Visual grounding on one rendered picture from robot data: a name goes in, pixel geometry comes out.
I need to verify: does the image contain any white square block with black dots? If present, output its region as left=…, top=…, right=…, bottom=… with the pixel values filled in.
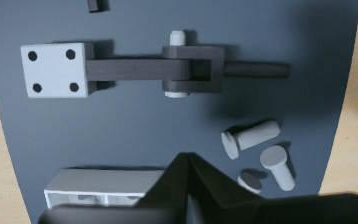
left=21, top=43, right=97, bottom=98

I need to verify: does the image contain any grey clevis fork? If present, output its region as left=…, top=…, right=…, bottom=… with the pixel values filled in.
left=162, top=46, right=290, bottom=93

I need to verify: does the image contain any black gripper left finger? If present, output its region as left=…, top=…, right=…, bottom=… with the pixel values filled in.
left=37, top=152, right=189, bottom=224

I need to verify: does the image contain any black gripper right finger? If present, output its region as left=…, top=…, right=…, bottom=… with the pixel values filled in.
left=187, top=152, right=358, bottom=224

